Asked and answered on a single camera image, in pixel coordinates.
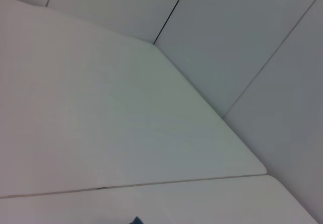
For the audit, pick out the teal shirt with FREE print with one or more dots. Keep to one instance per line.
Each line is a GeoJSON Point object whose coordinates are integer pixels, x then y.
{"type": "Point", "coordinates": [137, 221]}

